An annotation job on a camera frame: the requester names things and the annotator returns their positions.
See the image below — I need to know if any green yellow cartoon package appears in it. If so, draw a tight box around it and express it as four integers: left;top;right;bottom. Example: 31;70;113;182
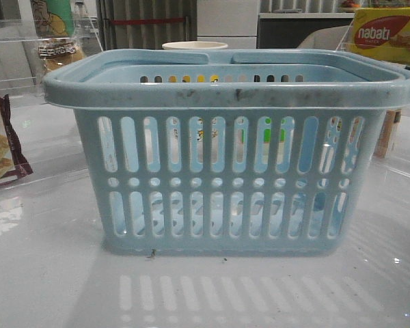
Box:
30;0;74;38

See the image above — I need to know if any light blue plastic basket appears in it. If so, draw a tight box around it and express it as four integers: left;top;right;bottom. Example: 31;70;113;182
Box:
43;49;410;255

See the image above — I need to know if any beige carton box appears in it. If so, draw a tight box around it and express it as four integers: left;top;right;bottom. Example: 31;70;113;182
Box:
374;109;402;159

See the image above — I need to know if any clear acrylic shelf left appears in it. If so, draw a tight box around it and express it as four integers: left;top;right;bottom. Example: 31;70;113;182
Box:
0;17;103;98

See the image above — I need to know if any white cabinet background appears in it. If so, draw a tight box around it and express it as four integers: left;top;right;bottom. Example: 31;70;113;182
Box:
197;0;260;49

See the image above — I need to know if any packaged bread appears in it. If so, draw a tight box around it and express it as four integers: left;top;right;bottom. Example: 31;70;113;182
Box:
37;38;86;73

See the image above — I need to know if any clear acrylic stand right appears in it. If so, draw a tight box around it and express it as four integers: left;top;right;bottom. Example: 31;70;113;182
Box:
336;25;410;70

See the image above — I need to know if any white paper cup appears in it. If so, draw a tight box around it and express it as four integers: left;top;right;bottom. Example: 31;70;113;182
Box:
162;40;228;50

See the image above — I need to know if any brown cracker snack bag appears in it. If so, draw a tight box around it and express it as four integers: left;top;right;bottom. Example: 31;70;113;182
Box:
0;95;33;185

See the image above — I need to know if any yellow nabati wafer box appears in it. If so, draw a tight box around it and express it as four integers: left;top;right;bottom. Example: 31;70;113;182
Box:
345;8;410;66

